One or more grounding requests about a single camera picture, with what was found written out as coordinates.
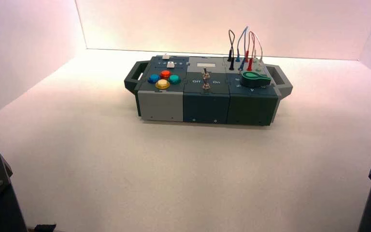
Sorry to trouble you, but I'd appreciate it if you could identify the black jumper wire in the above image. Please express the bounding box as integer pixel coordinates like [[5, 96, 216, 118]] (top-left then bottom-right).
[[227, 29, 236, 71]]

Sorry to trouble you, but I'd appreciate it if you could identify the blue jumper wire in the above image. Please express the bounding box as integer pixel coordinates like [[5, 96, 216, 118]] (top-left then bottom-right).
[[235, 26, 249, 72]]

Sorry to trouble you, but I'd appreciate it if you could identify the small black block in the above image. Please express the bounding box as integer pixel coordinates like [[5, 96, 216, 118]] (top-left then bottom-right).
[[33, 224, 57, 232]]

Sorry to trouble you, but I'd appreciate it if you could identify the green rotary knob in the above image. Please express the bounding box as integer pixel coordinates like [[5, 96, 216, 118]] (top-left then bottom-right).
[[240, 71, 271, 88]]

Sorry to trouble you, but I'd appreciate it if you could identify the white jumper wire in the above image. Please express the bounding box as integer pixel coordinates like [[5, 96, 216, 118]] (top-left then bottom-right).
[[253, 32, 265, 72]]

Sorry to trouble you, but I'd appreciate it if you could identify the red jumper wire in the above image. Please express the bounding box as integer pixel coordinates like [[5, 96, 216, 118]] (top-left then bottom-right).
[[245, 31, 257, 72]]

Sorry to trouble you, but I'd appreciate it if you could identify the dark teal grey control box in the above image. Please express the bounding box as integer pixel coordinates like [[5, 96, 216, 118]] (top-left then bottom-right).
[[124, 55, 293, 127]]

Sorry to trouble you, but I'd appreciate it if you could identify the yellow round push button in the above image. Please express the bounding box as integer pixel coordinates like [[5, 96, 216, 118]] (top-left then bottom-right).
[[155, 79, 171, 90]]

